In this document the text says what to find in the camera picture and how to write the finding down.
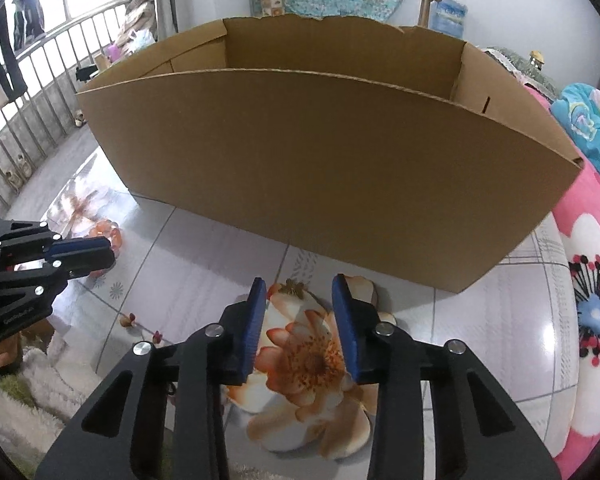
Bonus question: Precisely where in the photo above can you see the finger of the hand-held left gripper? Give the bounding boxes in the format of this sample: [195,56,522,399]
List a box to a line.
[0,249,117,297]
[0,220,113,261]

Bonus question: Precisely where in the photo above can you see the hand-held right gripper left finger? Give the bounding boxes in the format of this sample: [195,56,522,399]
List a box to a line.
[34,276,268,480]

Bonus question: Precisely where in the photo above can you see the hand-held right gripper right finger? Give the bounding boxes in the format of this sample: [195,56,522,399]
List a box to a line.
[331,273,563,480]

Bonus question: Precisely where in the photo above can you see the orange bead bracelet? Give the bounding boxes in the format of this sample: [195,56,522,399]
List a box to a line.
[87,220,125,252]

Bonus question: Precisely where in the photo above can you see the brown cardboard box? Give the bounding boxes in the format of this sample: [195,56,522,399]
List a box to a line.
[75,15,583,295]

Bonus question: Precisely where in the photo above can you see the person's left hand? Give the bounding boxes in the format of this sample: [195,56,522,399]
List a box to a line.
[0,332,28,372]

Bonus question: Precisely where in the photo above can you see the black hanging pants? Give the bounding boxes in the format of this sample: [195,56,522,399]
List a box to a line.
[0,2,28,106]

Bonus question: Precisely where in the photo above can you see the white plastic bag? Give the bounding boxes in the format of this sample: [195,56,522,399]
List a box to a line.
[125,27,157,56]

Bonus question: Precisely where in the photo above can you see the metal balcony railing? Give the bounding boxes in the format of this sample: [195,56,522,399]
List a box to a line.
[0,0,131,216]

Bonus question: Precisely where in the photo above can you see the dark hanging jacket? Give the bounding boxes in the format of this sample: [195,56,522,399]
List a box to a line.
[12,0,46,51]

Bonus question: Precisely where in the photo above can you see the pink floral bedsheet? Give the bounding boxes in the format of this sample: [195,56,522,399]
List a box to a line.
[522,85,600,471]

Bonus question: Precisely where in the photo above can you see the green lace cloth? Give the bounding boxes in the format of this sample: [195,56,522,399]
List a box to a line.
[480,46,563,98]

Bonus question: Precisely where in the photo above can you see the blue patterned blanket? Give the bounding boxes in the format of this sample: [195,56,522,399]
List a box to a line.
[550,82,600,183]

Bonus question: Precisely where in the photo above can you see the blue water jug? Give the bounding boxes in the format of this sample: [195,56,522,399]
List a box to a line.
[430,0,468,38]

